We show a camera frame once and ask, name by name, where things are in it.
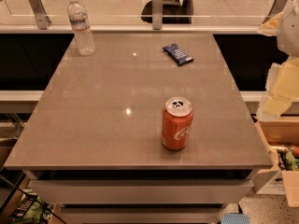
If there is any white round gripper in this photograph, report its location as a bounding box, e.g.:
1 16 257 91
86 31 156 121
256 0 299 121

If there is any red coke can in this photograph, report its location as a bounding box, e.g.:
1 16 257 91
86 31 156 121
161 97 193 151

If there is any clear plastic water bottle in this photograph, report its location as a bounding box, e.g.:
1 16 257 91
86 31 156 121
67 0 95 56

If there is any cardboard box with items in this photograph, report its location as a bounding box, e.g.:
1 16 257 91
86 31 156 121
253 117 299 207

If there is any blue snack packet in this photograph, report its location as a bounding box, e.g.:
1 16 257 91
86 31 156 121
163 43 193 66

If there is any black office chair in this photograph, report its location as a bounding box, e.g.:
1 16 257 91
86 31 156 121
140 0 198 25

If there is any blue perforated object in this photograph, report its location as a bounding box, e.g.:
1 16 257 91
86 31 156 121
221 214 250 224

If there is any lower grey drawer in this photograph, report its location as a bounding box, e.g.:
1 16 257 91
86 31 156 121
61 207 225 224

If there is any grey drawer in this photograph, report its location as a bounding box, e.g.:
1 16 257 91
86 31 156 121
29 180 253 204
61 207 225 224

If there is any upper grey drawer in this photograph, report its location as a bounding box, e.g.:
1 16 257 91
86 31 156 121
29 180 253 204

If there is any green black snack bag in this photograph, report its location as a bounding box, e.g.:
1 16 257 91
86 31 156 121
10 189 53 224

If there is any right metal railing bracket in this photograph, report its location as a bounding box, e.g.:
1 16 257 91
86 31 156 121
263 0 288 22

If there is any metal railing bracket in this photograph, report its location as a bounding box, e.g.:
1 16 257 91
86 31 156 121
28 0 51 30
152 0 163 30
263 0 288 22

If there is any middle metal railing bracket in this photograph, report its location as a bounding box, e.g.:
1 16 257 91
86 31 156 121
152 0 163 30

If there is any left metal railing bracket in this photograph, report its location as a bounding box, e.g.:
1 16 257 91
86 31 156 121
28 0 51 30

